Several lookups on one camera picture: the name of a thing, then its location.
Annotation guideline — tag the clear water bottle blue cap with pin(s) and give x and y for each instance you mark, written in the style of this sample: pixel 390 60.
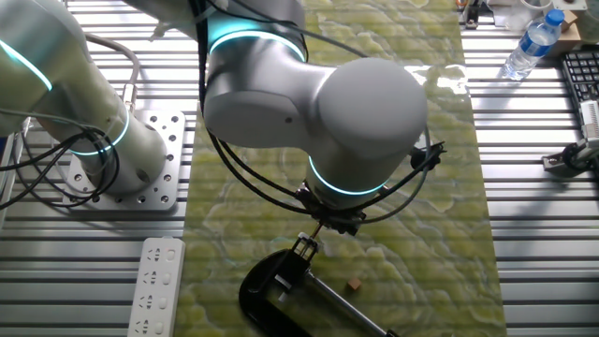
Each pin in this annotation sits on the clear water bottle blue cap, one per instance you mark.
pixel 529 47

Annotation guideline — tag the brown cardboard box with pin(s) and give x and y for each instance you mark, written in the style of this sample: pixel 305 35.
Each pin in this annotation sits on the brown cardboard box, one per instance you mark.
pixel 568 39

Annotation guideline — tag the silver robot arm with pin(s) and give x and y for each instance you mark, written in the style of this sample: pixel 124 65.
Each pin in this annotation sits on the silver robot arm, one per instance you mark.
pixel 365 107

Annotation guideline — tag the silver robot mounting plate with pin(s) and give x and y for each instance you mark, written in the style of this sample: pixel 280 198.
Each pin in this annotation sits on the silver robot mounting plate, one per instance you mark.
pixel 168 159

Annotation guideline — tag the green marble pattern mat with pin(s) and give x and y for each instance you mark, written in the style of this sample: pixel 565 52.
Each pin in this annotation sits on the green marble pattern mat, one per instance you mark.
pixel 421 210

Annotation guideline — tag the small wooden block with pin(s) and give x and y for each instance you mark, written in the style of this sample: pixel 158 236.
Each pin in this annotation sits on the small wooden block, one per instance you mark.
pixel 354 284

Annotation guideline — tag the black C-clamp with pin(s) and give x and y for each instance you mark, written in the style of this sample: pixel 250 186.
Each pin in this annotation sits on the black C-clamp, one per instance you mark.
pixel 262 290

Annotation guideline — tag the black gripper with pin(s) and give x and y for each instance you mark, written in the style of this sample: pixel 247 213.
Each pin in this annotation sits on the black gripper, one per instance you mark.
pixel 337 217

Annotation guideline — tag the red black pencil with eraser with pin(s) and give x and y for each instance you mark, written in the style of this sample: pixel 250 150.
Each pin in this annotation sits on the red black pencil with eraser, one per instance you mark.
pixel 317 231

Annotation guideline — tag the white power strip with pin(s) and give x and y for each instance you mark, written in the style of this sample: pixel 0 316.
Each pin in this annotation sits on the white power strip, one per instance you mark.
pixel 156 290

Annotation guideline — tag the white cup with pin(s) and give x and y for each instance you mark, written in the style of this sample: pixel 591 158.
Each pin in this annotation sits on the white cup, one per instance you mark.
pixel 536 4

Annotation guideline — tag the black keyboard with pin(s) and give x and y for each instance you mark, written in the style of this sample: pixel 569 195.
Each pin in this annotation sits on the black keyboard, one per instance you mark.
pixel 585 75

